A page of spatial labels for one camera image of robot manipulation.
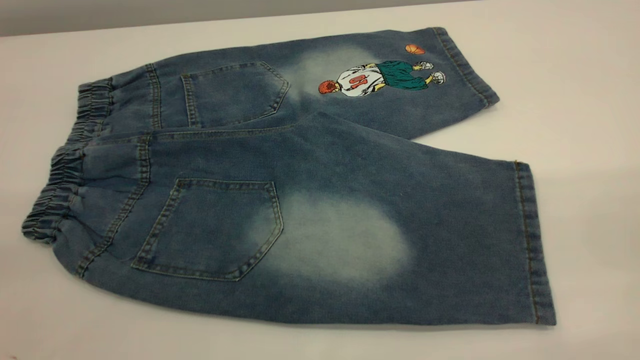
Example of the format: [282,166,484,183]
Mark blue denim shorts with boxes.
[21,26,557,327]

